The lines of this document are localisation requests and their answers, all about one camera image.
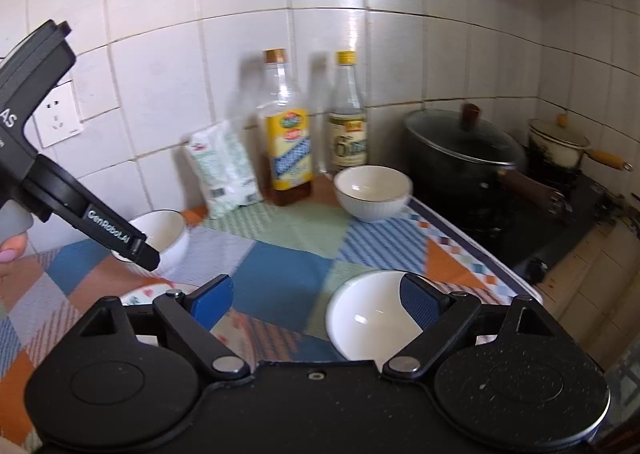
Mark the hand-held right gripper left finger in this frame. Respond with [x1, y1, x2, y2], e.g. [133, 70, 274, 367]
[75, 274, 251, 382]

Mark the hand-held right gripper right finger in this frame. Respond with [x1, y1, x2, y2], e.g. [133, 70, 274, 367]
[382, 273, 553, 380]

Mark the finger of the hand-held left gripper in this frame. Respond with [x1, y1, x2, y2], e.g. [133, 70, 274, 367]
[70, 194, 161, 271]

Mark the white ribbed bowl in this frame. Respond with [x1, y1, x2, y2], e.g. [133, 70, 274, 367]
[333, 166, 413, 223]
[325, 270, 436, 362]
[115, 210, 191, 279]

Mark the white bunny print plate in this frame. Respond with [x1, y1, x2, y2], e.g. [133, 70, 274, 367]
[119, 282, 201, 307]

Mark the person's left hand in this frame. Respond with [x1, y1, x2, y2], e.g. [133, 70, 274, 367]
[0, 233, 29, 285]

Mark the checked patchwork tablecloth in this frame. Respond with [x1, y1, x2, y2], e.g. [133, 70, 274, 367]
[0, 194, 543, 445]

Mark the black gas stove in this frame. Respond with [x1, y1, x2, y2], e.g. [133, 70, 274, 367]
[410, 169, 621, 279]

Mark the white seasoning bag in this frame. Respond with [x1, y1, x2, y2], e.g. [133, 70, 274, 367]
[184, 120, 263, 219]

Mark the yellow label cooking wine bottle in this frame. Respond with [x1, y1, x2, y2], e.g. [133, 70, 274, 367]
[256, 48, 315, 207]

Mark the glass pot lid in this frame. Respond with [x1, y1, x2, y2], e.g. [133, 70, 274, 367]
[404, 104, 526, 167]

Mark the clear vinegar bottle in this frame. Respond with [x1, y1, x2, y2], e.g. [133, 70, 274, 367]
[327, 51, 370, 173]

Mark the cream enamel pot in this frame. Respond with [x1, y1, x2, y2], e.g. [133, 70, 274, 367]
[527, 114, 633, 172]

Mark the white wall socket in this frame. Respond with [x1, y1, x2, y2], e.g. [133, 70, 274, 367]
[32, 80, 83, 149]

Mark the black saucepan wooden handle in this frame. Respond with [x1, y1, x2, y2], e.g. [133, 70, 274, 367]
[404, 129, 571, 221]

